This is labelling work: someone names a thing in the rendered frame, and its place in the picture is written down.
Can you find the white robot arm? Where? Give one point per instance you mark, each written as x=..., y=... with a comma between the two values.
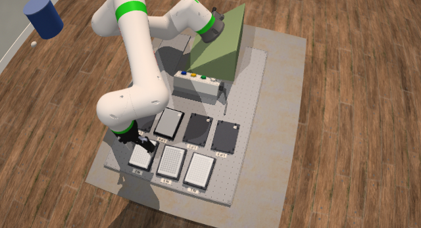
x=148, y=95

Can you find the white button panel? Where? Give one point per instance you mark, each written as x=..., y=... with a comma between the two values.
x=198, y=85

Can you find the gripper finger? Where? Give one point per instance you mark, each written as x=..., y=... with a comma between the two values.
x=128, y=144
x=146, y=144

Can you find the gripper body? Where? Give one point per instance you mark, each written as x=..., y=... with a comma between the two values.
x=135, y=137

